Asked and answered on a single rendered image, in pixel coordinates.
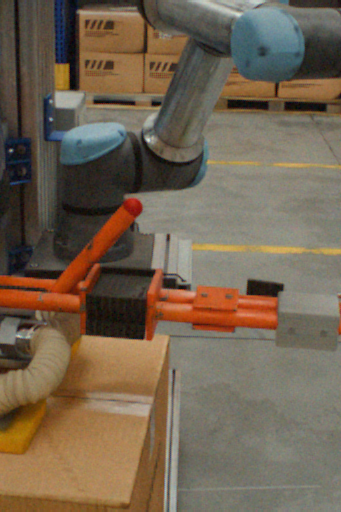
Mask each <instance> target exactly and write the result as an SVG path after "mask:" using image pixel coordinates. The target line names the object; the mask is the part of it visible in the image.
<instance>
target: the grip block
mask: <svg viewBox="0 0 341 512"><path fill-rule="evenodd" d="M100 272H101V275H100ZM160 289H163V269H161V268H157V269H155V268H141V267H127V266H113V265H102V266H101V265H100V264H96V265H94V266H93V267H92V268H91V270H90V272H89V274H88V276H87V278H86V280H85V281H84V283H83V285H82V286H80V289H79V305H80V335H87V336H100V337H113V338H126V339H138V341H144V338H145V339H146V341H150V342H151V341H153V337H154V334H155V331H156V328H157V324H158V321H159V320H154V310H155V303H156V302H159V292H160Z"/></svg>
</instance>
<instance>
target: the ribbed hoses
mask: <svg viewBox="0 0 341 512"><path fill-rule="evenodd" d="M31 320H35V321H45V322H47V324H48V325H47V324H46V325H43V326H41V327H38V329H37V330H36V331H35V332H34V334H33V336H32V338H30V339H31V344H30V350H28V348H27V346H26V348H27V351H28V352H29V353H30V354H31V356H34V359H33V360H32V362H31V363H30V364H29V366H28V367H27V368H24V371H21V369H18V371H17V372H15V371H9V372H8V373H7V374H0V418H2V417H3V416H5V415H7V414H10V413H11V411H12V410H13V409H14V408H17V407H19V406H20V405H22V406H26V405H27V404H28V403H32V404H35V403H36V402H37V401H39V400H44V399H47V398H49V394H50V393H52V392H54V391H56V390H57V387H58V386H59V385H60V384H61V381H62V379H63V378H64V375H65V373H66V370H68V367H69V364H70V360H71V354H72V352H71V350H72V347H71V345H74V344H75V343H76V342H77V340H78V339H79V338H80V337H82V336H83V335H80V313H67V312H55V311H42V310H36V312H35V315H33V316H31Z"/></svg>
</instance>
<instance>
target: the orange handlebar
mask: <svg viewBox="0 0 341 512"><path fill-rule="evenodd" d="M56 281H57V280H49V279H35V278H21V277H7V276H0V284H1V285H3V284H6V285H8V284H10V285H11V286H13V285H16V286H18V285H20V286H25V288H28V286H31V288H33V286H35V288H38V286H39V288H41V289H43V288H45V289H46V290H47V293H45V292H32V291H18V290H5V289H0V307H2V308H15V309H29V310H42V311H55V312H67V313H80V305H79V289H80V286H82V285H83V283H84V282H79V283H78V284H77V285H76V286H75V289H74V290H73V291H72V292H71V293H70V294H59V293H48V290H49V289H50V288H51V285H52V284H53V283H55V282H56ZM338 306H339V313H341V303H338ZM154 320H159V321H172V322H185V323H193V324H192V330H202V331H215V332H229V333H235V332H236V326H238V328H251V329H264V330H276V329H277V326H278V322H277V297H268V296H254V295H241V294H239V289H231V288H217V286H207V287H203V285H198V287H197V290H196V291H186V290H172V289H160V292H159V302H156V303H155V310H154ZM337 331H338V335H341V323H339V326H338V329H337Z"/></svg>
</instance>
